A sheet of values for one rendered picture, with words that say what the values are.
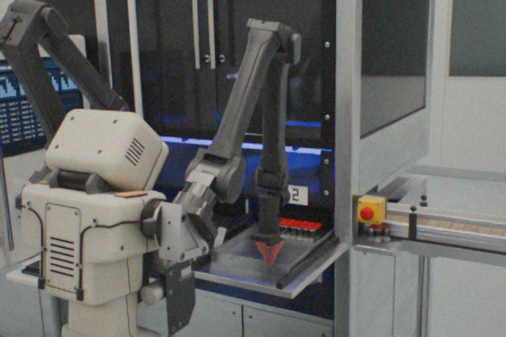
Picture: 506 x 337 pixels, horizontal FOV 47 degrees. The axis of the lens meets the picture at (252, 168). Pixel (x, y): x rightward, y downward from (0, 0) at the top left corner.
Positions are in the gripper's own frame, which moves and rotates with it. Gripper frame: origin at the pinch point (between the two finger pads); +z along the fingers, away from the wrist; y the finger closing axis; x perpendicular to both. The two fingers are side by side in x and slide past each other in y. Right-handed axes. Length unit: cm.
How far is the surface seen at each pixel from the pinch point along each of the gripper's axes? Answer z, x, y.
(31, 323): 65, 148, 36
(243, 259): 0.7, 8.9, 0.6
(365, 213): -9.5, -18.2, 28.2
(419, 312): 27, -31, 48
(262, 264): 1.1, 2.8, 0.7
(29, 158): -24, 89, -5
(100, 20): -72, 86, 30
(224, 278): 3.7, 10.2, -7.3
